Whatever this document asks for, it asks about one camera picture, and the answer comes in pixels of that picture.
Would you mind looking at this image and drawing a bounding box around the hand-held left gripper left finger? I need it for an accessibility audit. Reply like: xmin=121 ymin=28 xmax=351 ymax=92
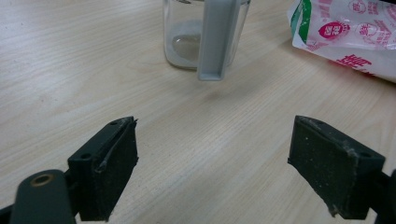
xmin=67 ymin=116 xmax=139 ymax=222

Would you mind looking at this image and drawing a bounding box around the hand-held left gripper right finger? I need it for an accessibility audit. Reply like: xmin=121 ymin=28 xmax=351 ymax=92
xmin=287 ymin=115 xmax=387 ymax=220

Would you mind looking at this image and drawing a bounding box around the white bag with red print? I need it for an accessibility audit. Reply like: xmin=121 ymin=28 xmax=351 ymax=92
xmin=286 ymin=0 xmax=396 ymax=84

